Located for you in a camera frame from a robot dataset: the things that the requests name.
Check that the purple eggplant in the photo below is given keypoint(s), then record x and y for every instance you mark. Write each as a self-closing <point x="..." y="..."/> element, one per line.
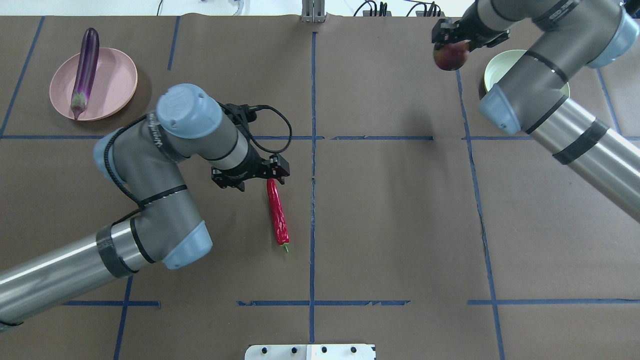
<point x="86" y="72"/>

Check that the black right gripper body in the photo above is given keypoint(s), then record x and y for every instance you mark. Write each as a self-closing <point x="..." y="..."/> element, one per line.
<point x="472" y="31"/>

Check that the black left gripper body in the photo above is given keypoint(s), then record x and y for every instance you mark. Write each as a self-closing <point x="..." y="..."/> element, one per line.
<point x="251" y="165"/>

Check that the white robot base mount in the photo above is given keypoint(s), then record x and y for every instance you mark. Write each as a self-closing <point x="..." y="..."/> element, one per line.
<point x="331" y="351"/>

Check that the green red pomegranate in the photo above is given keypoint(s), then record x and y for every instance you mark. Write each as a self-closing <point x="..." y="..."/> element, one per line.
<point x="451" y="56"/>

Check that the light green plate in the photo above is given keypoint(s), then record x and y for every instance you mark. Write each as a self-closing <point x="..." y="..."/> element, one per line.
<point x="497" y="70"/>

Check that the pink plate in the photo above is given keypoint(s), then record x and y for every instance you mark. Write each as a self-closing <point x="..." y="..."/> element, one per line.
<point x="115" y="83"/>

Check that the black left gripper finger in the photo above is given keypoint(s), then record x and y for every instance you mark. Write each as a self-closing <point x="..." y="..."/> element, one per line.
<point x="223" y="181"/>
<point x="278" y="168"/>

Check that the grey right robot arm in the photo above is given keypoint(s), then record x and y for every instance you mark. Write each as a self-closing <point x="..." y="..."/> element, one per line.
<point x="575" y="34"/>

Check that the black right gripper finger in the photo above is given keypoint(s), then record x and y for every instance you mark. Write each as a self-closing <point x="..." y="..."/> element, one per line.
<point x="489" y="41"/>
<point x="444" y="32"/>

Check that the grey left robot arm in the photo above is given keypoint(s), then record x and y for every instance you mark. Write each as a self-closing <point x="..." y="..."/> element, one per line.
<point x="165" y="226"/>

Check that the grey metal bracket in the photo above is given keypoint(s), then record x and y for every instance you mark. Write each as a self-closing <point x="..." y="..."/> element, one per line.
<point x="313" y="11"/>

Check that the red chili pepper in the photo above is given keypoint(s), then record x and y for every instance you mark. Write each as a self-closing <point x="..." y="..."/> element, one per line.
<point x="277" y="215"/>

